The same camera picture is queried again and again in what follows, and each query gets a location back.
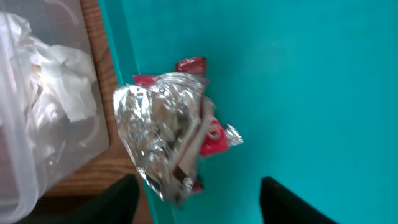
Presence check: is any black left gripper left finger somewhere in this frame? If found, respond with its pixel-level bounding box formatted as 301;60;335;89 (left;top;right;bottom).
18;174;139;224

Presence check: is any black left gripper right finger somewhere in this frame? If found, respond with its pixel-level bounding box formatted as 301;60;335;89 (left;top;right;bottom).
259;177;336;224

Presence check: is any red silver snack wrapper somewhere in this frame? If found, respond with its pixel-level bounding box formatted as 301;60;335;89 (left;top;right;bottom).
113;57;243;204

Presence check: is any white napkin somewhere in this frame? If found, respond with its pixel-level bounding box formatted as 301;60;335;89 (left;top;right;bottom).
1;12;100;159

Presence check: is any clear plastic bin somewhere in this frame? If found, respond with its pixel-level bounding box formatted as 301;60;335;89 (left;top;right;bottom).
1;0;109;223

